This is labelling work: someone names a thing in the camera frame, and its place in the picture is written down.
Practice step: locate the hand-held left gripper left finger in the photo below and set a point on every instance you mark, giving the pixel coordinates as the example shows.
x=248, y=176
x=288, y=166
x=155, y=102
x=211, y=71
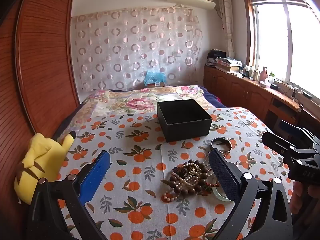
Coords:
x=95, y=176

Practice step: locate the wooden frame window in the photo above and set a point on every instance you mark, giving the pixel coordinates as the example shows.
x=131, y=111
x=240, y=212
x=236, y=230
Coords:
x=287, y=42

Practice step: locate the person's right hand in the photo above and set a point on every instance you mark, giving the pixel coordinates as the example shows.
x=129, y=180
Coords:
x=298, y=197

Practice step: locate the stack of books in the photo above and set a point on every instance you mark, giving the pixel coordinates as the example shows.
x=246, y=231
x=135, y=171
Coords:
x=228, y=63

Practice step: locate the blue plastic bag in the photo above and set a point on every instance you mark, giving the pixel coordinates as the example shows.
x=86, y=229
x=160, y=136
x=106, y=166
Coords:
x=153, y=76

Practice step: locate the dark blue blanket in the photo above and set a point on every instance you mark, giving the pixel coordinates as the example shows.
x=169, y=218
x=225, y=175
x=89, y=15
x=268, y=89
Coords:
x=212, y=98

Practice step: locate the white tissue box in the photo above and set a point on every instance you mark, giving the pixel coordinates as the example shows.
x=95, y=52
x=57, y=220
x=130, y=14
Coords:
x=264, y=84

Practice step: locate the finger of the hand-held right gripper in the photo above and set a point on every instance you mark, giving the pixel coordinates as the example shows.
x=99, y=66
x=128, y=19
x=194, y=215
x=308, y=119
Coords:
x=290, y=127
x=275, y=142

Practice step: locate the orange fruit print cloth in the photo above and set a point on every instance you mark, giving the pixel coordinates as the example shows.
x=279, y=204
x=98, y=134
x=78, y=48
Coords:
x=140, y=205

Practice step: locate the small cardboard box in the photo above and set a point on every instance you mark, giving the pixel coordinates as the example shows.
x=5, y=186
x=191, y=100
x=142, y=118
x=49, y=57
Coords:
x=155, y=84

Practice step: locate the circle pattern lace curtain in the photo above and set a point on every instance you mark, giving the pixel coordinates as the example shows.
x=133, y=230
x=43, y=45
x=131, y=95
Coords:
x=125, y=47

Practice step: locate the patterned window curtain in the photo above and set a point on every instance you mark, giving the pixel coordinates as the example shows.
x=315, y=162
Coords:
x=226, y=25

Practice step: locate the row of small bottles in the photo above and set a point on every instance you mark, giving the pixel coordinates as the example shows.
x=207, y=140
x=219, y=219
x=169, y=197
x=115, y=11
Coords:
x=251, y=73

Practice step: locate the brown bottle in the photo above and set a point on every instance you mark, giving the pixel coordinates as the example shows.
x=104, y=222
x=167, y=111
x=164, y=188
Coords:
x=263, y=74

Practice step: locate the yellow plush toy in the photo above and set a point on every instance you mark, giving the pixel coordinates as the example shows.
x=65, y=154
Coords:
x=42, y=155

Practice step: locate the pile of folded clothes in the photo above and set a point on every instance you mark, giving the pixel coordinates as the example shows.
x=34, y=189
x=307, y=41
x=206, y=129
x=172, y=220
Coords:
x=216, y=55

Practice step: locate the dark metal bangle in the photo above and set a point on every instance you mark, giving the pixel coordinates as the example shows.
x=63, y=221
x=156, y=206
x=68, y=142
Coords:
x=213, y=142

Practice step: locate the floral quilt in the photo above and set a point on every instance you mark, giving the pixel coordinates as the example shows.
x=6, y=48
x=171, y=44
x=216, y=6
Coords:
x=125, y=102

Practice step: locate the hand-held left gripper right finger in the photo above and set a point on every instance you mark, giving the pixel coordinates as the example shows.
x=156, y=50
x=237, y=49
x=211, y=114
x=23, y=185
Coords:
x=222, y=172

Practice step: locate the white power strip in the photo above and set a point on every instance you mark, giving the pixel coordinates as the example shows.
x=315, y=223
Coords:
x=285, y=86

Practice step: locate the black square box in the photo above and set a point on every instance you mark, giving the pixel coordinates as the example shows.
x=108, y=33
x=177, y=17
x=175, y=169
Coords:
x=185, y=125

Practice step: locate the pale green jade bangle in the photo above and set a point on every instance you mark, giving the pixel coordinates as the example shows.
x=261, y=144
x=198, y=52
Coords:
x=221, y=197

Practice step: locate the long wooden cabinet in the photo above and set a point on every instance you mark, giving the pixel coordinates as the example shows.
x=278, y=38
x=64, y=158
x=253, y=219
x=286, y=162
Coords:
x=237, y=90

